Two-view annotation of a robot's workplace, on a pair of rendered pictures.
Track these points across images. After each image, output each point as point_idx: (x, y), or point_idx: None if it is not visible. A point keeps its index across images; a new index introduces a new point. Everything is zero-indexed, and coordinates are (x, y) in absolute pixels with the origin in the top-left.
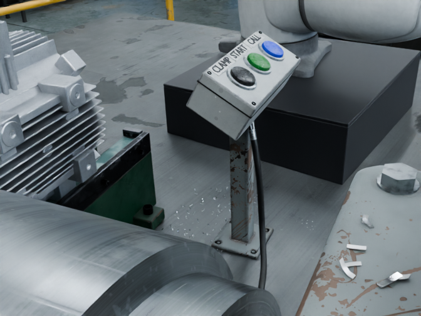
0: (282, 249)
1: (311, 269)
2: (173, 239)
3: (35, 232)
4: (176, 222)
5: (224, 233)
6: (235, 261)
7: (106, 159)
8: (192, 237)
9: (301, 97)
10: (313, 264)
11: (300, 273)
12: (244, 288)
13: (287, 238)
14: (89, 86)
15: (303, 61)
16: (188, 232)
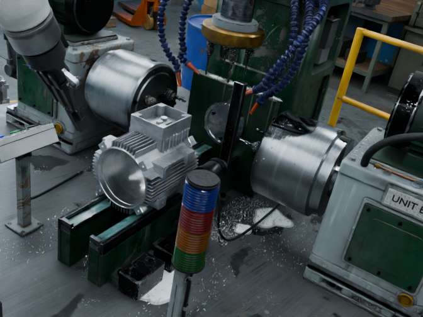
0: (9, 216)
1: (6, 204)
2: (104, 59)
3: (121, 56)
4: (53, 243)
5: (32, 227)
6: (36, 216)
7: (89, 211)
8: (49, 233)
9: None
10: (2, 206)
11: (12, 204)
12: (97, 60)
13: (1, 219)
14: (97, 151)
15: None
16: (50, 236)
